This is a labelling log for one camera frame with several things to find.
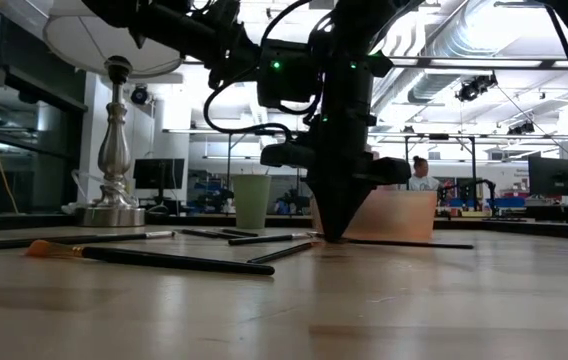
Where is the green plastic cup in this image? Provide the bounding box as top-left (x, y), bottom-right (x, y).
top-left (232, 173), bottom-right (273, 230)

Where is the silver ventilation duct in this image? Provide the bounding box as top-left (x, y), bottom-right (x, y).
top-left (368, 0), bottom-right (503, 109)

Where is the flat orange bristle paint brush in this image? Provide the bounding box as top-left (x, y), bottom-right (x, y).
top-left (24, 238), bottom-right (276, 277)

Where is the person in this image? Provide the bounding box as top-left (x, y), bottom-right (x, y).
top-left (407, 155), bottom-right (444, 192)

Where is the black handled paint brush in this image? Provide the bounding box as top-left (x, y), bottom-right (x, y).
top-left (346, 238), bottom-right (475, 251)
top-left (0, 229), bottom-right (176, 253)
top-left (221, 227), bottom-right (261, 238)
top-left (181, 228), bottom-right (245, 241)
top-left (246, 241), bottom-right (321, 266)
top-left (227, 232), bottom-right (314, 247)

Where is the overhead light bar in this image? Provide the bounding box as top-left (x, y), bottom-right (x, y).
top-left (182, 52), bottom-right (568, 70)

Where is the black computer monitor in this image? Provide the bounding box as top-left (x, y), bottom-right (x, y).
top-left (527, 155), bottom-right (568, 197)
top-left (132, 157), bottom-right (186, 191)

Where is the white shade silver table lamp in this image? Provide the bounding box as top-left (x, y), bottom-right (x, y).
top-left (43, 0), bottom-right (184, 229)

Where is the orange translucent plastic bin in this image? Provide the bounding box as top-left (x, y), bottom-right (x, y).
top-left (309, 188), bottom-right (439, 243)

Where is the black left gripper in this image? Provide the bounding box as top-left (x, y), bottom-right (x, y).
top-left (260, 49), bottom-right (412, 242)

